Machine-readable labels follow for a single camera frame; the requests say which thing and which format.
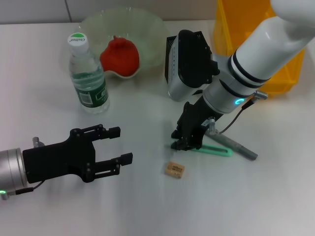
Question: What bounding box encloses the black mesh pen holder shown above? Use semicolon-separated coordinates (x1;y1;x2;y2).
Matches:
164;31;214;97

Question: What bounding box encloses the yellow plastic bin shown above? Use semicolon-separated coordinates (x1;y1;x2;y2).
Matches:
213;0;305;99

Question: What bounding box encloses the green utility knife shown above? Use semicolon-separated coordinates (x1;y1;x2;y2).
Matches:
169;143;233;158

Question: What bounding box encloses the translucent green fruit plate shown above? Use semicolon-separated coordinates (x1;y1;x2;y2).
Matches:
78;7;170;80

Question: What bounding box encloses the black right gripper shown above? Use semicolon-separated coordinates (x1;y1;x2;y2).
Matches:
171;94;223;151

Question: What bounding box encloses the red-orange fruit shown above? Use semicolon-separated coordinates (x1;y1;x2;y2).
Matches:
99;35;141;77

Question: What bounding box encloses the grey pen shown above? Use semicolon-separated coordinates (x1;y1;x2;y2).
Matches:
205;131;259;161

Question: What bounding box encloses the clear green-label water bottle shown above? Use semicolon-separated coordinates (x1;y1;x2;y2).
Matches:
66;31;111;114

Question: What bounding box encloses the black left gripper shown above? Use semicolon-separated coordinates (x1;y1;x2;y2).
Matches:
22;124;133;184

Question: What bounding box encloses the left wrist plug with cable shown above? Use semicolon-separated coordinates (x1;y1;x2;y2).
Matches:
0;180;45;201

